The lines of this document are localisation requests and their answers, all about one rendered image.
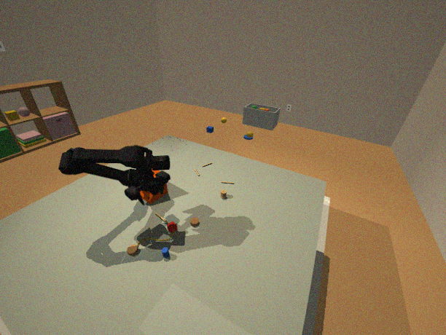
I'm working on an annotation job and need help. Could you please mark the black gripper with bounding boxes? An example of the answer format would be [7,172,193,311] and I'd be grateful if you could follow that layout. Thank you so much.
[125,170,170,205]

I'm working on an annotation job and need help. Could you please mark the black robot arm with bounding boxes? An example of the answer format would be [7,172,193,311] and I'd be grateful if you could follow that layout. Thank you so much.
[58,145,170,196]

